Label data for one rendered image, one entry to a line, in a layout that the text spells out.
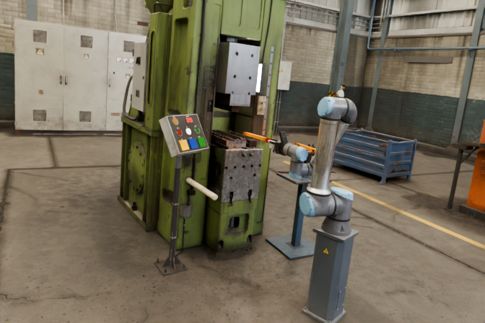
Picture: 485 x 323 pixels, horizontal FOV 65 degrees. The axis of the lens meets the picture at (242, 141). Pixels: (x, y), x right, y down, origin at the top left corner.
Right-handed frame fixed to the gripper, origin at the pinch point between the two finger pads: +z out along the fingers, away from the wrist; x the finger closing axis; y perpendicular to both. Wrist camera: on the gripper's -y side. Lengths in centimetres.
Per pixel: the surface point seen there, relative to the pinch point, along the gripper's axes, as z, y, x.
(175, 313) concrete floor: -24, 107, -78
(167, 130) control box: 23, -2, -72
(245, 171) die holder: 34.9, 34.8, 5.4
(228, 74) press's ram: 42, -44, -16
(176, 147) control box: 15, 8, -69
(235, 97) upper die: 42, -26, -7
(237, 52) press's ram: 43, -62, -10
